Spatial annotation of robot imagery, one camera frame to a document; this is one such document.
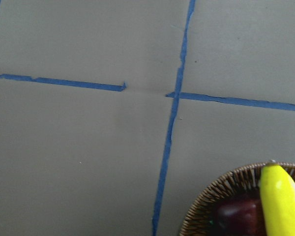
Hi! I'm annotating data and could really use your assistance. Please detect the dark purple plum fruit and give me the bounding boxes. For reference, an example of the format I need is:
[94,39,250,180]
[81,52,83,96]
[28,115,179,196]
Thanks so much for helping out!
[212,196,266,236]

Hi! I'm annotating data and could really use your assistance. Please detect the brown wicker basket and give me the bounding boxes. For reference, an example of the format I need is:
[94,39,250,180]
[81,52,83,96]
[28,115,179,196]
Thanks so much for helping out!
[180,162,295,236]

